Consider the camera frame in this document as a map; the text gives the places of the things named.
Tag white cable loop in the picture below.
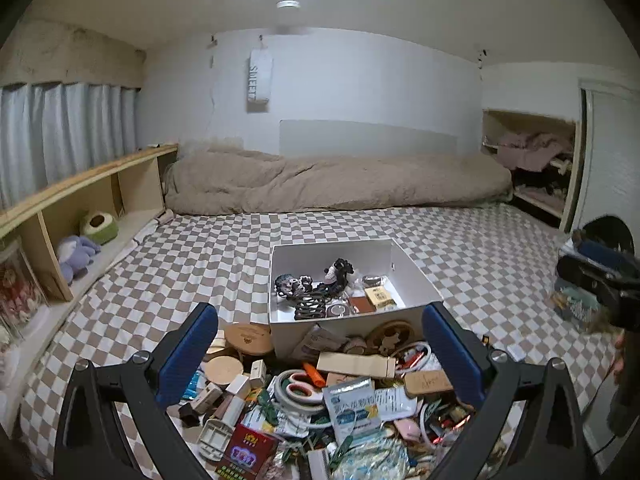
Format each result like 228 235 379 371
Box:
392 340 438 376

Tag beige quilted blanket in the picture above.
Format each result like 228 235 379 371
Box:
164 137 513 213

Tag purple plush toy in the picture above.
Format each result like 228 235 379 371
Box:
56 235 101 281

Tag grey plastic tray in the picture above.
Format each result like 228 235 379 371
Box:
197 420 233 463

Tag wooden plaque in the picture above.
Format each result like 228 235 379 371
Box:
404 370 453 397

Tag round wooden coaster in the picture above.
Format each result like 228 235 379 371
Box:
205 355 244 386

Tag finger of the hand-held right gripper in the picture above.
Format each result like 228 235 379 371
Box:
572 237 621 268
556 255 619 302

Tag black white knitted scrunchie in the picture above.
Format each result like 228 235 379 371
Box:
274 274 313 301

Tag round wooden box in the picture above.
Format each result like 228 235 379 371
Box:
222 323 276 358

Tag wall niche shelf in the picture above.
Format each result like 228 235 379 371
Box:
481 108 581 233

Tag round carved wooden plate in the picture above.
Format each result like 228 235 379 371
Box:
365 320 416 356

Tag pink clothes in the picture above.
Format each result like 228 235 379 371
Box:
497 131 566 171

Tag white paper leaflet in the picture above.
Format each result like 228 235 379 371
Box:
372 387 418 416

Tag teal printed packet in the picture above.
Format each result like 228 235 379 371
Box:
550 280 613 333

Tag brown white checkered bed sheet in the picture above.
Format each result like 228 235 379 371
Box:
12 202 631 480

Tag blue white medicine pack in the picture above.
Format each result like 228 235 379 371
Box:
322 379 383 436

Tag grey white curtain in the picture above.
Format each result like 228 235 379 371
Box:
0 82 138 211

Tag crumpled grey packet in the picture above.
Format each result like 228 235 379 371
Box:
290 325 351 361

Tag white door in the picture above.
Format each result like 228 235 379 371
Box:
560 77 640 241

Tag yellow tissue pack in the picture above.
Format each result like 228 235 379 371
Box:
363 286 397 309

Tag brown wavy hair claw clip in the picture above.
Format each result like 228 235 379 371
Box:
294 296 328 322

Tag green round plush toy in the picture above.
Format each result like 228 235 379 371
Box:
80 211 119 246

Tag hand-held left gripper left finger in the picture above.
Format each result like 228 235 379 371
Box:
54 302 219 480

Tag black twisted hair clip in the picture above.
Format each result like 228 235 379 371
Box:
322 258 356 291

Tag white cardboard box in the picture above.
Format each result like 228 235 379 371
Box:
268 238 445 361

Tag tan long paper box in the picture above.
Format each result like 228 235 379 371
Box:
317 351 393 378

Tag framed picture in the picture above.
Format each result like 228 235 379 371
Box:
0 240 51 351

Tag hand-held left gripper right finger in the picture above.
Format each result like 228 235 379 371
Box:
422 302 588 480

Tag clear plastic bag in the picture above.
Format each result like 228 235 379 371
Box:
330 435 408 480

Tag red printed box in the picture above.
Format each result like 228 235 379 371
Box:
216 424 281 480

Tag wooden bedside shelf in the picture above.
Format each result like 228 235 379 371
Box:
0 144 179 306

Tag beige curtain valance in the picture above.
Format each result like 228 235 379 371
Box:
0 20 146 91

